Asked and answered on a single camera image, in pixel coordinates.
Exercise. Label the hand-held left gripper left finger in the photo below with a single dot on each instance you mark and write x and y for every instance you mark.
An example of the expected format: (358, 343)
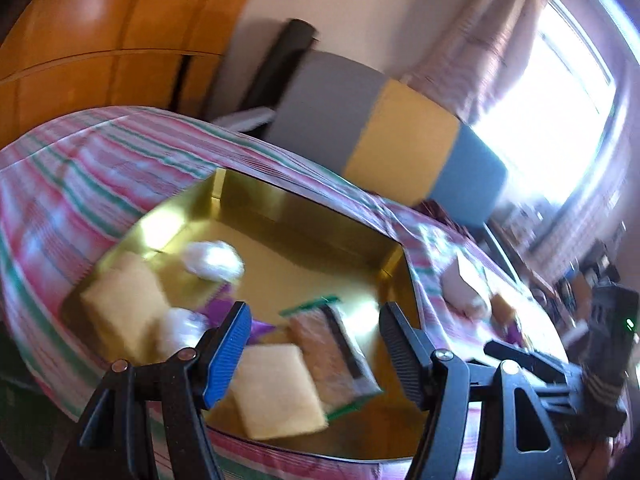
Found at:
(225, 355)

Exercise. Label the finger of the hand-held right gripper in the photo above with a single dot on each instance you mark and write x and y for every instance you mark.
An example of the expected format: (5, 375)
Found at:
(540, 367)

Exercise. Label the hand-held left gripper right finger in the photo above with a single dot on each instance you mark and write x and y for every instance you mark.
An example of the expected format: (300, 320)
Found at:
(400, 345)

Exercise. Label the purple packet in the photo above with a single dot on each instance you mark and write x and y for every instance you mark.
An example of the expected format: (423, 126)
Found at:
(515, 332)
(215, 305)

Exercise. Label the small white ball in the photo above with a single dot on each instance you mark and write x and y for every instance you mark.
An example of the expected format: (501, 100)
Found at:
(180, 330)

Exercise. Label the yellow sponge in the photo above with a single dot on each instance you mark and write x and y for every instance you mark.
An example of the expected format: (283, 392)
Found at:
(280, 395)
(125, 300)
(505, 307)

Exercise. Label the green snack packet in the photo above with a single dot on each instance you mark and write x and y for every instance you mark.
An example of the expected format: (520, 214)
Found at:
(330, 355)

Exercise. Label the gold tin box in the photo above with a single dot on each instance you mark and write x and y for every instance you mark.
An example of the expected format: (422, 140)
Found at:
(300, 240)

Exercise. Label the maroon cloth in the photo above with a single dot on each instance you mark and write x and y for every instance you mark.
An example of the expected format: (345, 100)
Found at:
(440, 212)

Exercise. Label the grey yellow blue chair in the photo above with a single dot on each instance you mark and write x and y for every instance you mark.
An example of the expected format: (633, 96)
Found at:
(400, 130)

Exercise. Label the striped tablecloth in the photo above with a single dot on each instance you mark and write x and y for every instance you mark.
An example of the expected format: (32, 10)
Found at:
(75, 175)

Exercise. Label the window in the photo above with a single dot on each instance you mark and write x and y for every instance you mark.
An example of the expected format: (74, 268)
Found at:
(560, 110)

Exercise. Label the black rolled mat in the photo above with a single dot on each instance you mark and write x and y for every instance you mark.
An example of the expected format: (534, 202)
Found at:
(285, 60)

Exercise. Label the pink patterned curtain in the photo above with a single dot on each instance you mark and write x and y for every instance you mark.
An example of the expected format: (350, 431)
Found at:
(490, 45)

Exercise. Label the wooden wardrobe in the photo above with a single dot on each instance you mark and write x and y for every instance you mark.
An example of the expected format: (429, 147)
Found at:
(100, 20)

